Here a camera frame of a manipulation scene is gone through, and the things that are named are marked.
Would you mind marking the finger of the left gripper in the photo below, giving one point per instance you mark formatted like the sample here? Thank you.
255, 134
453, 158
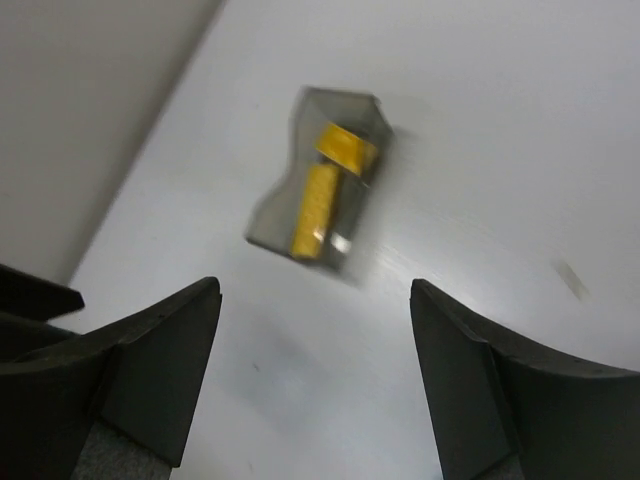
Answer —
28, 303

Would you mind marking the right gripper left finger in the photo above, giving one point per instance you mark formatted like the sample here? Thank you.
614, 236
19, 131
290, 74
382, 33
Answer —
116, 402

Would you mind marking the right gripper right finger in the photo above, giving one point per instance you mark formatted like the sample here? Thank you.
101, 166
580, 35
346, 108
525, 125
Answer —
503, 406

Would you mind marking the yellow lego plate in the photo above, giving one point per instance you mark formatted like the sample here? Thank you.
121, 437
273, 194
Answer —
315, 211

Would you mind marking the yellow lego brick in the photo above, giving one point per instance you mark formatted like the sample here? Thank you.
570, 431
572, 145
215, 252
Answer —
348, 150

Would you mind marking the smoky grey plastic container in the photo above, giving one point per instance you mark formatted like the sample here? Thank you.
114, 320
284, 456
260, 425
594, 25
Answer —
272, 223

